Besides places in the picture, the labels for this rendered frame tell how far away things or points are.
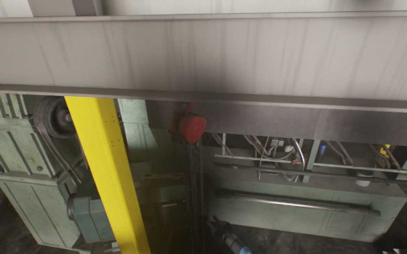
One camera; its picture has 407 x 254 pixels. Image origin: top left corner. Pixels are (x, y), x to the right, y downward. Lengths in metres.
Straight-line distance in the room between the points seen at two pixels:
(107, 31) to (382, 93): 0.71
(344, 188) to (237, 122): 1.05
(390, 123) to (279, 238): 1.34
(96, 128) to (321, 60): 0.65
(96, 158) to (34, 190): 1.31
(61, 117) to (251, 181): 1.51
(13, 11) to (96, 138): 0.88
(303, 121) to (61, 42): 1.48
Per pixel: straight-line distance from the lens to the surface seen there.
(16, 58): 0.87
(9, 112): 1.75
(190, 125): 1.07
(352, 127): 1.82
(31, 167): 2.01
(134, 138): 2.02
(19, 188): 2.18
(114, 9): 1.11
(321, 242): 2.47
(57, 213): 2.16
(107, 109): 0.73
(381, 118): 1.87
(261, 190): 1.99
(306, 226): 2.38
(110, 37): 0.65
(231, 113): 1.60
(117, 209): 0.96
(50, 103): 1.61
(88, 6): 0.69
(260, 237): 2.32
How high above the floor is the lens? 1.90
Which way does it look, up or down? 29 degrees down
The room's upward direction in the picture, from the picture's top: 1 degrees counter-clockwise
